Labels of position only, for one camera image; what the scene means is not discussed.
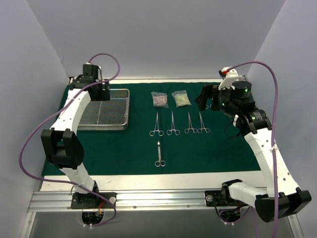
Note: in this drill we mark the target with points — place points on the steel needle holder clamp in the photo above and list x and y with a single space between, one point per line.
156 129

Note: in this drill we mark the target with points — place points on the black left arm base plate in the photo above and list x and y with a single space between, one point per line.
89 201

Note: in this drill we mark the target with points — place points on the long steel scissors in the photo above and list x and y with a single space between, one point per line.
160 162

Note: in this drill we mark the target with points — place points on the steel haemostat clamp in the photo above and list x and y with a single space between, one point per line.
190 127

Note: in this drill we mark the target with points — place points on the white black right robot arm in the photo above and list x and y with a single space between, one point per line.
282 194

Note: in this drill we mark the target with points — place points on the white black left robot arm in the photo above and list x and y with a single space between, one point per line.
62 147

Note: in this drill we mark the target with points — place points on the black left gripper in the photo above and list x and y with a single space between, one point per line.
103 92

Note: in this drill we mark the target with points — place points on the purple packet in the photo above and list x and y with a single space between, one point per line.
160 99

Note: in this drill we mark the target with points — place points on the aluminium frame rail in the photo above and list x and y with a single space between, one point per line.
126 200

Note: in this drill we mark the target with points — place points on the green surgical drape cloth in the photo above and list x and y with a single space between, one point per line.
133 152

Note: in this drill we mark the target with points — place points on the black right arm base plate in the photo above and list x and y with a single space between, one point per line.
215 198

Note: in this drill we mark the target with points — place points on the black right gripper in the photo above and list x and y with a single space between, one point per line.
211 94

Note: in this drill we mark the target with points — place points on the steel mesh instrument tray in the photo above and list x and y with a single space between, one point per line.
109 115

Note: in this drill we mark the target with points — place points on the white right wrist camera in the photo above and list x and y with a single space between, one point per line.
228 77

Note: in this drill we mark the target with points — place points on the back aluminium rail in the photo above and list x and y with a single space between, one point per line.
136 80

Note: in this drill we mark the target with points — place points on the green packet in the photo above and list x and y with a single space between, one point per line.
181 98

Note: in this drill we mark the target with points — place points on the steel forceps clamp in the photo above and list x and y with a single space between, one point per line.
172 129

